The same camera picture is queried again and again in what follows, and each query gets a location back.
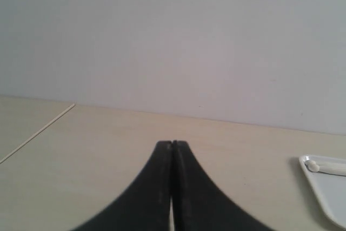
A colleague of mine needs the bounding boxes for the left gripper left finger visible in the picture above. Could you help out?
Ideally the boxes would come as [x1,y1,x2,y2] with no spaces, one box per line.
[75,141,172,231]

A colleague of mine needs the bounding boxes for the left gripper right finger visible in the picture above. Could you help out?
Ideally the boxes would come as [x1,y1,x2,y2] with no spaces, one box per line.
[171,141,270,231]

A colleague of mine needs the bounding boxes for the white drumstick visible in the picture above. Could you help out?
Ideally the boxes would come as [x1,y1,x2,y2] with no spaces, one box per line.
[305,160,345,176]

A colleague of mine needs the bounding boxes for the white rectangular tray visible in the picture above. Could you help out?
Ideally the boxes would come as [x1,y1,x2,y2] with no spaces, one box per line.
[298,155,345,229]

